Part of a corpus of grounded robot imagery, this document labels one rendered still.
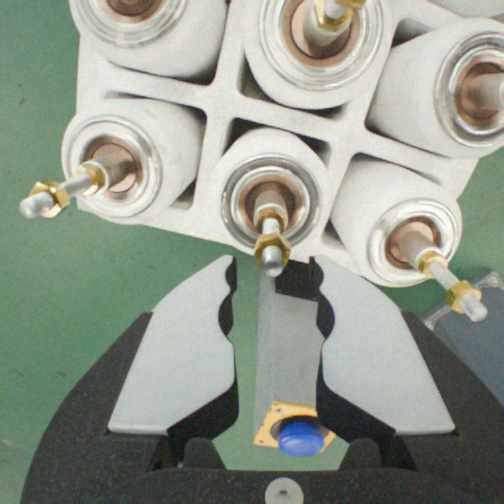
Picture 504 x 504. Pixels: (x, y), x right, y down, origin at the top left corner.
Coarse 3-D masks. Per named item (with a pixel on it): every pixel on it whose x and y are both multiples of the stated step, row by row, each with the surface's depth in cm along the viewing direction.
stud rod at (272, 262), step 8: (264, 224) 17; (272, 224) 16; (264, 232) 16; (272, 248) 14; (264, 256) 13; (272, 256) 13; (280, 256) 13; (264, 264) 13; (272, 264) 13; (280, 264) 13; (264, 272) 13; (272, 272) 13; (280, 272) 13
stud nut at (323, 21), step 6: (318, 0) 12; (324, 0) 12; (318, 6) 12; (324, 6) 12; (318, 12) 12; (324, 12) 12; (348, 12) 12; (318, 18) 12; (324, 18) 12; (330, 18) 12; (336, 18) 12; (342, 18) 12; (348, 18) 12; (318, 24) 13; (324, 24) 12; (330, 24) 12; (336, 24) 12; (342, 24) 12; (330, 30) 13; (336, 30) 13
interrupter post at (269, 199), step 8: (264, 192) 20; (272, 192) 20; (256, 200) 20; (264, 200) 19; (272, 200) 18; (280, 200) 19; (256, 208) 19; (264, 208) 18; (280, 208) 18; (256, 216) 18
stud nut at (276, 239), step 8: (272, 232) 14; (264, 240) 14; (272, 240) 14; (280, 240) 14; (256, 248) 14; (264, 248) 14; (280, 248) 14; (288, 248) 14; (256, 256) 14; (288, 256) 14
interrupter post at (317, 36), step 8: (312, 8) 13; (312, 16) 13; (304, 24) 15; (312, 24) 13; (344, 24) 13; (304, 32) 15; (312, 32) 14; (320, 32) 13; (328, 32) 13; (336, 32) 13; (312, 40) 15; (320, 40) 14; (328, 40) 14
